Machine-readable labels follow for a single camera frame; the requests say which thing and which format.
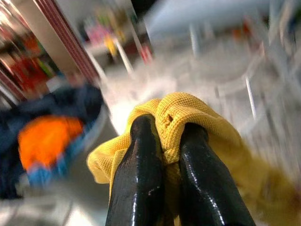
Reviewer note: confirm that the pale laundry tub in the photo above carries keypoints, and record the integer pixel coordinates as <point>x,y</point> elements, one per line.
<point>77,190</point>

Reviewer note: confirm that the yellow garment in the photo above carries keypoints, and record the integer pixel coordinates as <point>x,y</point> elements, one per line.
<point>188,110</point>

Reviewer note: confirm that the grey folding table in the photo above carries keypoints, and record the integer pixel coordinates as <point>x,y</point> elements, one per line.
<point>188,16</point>

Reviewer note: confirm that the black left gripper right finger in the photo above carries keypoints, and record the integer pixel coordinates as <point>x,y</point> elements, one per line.
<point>204,188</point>

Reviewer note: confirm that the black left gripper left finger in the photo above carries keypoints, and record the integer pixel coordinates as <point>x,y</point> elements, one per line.
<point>138,183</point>

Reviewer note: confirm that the orange garment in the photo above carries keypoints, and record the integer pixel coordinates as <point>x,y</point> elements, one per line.
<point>49,139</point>

